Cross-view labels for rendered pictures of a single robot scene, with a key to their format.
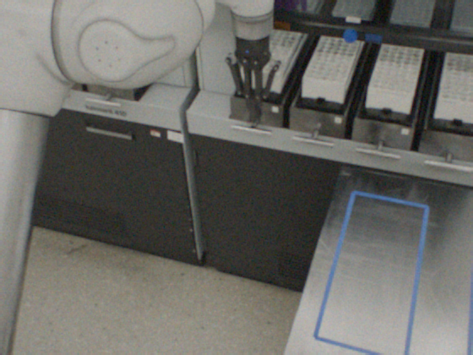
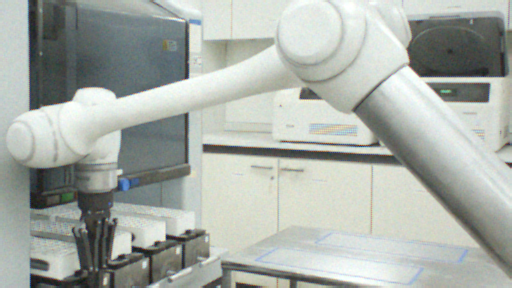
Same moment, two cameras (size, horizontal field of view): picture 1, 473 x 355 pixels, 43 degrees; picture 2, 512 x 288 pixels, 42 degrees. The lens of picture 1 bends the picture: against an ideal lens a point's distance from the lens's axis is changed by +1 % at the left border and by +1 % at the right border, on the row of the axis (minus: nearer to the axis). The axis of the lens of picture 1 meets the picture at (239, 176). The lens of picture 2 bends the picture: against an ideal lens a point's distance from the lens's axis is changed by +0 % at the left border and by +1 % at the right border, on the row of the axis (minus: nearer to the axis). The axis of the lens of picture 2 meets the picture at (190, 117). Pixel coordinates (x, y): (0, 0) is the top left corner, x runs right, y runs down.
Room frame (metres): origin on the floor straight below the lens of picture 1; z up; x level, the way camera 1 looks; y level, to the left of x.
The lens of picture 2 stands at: (0.73, 1.27, 1.23)
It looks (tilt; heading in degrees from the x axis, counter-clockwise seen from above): 3 degrees down; 280
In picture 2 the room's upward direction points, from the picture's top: straight up
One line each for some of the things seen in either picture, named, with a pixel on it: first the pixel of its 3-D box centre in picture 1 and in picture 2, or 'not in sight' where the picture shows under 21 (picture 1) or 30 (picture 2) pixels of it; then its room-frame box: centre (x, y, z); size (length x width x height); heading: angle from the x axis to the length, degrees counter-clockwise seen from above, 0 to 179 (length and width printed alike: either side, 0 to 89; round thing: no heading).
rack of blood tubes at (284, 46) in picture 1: (277, 51); (25, 256); (1.35, -0.11, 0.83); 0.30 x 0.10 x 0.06; 159
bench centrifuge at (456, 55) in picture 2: not in sight; (447, 81); (-0.01, -2.39, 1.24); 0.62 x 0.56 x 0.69; 70
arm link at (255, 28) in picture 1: (252, 19); (95, 176); (1.16, -0.04, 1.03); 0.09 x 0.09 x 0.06
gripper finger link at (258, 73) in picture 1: (258, 77); (99, 242); (1.15, -0.06, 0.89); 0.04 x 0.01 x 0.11; 159
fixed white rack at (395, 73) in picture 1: (398, 68); (109, 230); (1.24, -0.40, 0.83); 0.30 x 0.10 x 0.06; 159
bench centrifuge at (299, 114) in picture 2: not in sight; (338, 84); (0.54, -2.59, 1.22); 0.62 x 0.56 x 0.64; 67
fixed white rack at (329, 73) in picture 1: (335, 59); (71, 242); (1.29, -0.26, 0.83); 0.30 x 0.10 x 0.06; 159
